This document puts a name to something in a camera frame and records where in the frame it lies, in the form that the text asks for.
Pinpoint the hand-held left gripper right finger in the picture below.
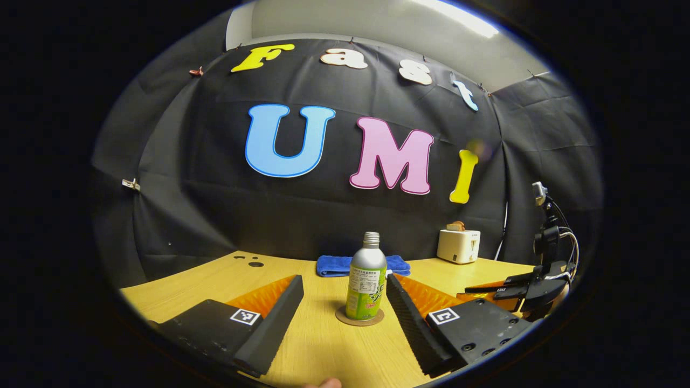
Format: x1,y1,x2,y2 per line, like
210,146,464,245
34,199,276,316
385,273,534,378

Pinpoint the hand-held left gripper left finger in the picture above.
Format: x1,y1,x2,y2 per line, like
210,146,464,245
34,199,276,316
147,274,305,378

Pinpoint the round brown cork coaster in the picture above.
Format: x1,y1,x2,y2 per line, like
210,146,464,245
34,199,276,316
335,306,385,327

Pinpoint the silver green-label water bottle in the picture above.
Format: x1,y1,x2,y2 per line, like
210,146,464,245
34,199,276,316
345,232,388,321

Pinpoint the cream white toaster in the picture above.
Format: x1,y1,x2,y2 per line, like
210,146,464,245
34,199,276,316
437,228,481,265

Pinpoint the folded blue towel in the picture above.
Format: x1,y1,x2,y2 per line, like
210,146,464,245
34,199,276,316
316,255,411,278

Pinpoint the black backdrop cloth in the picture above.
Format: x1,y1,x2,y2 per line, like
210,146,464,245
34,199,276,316
89,37,603,289

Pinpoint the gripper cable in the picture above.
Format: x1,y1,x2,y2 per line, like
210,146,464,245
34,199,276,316
550,197,583,281

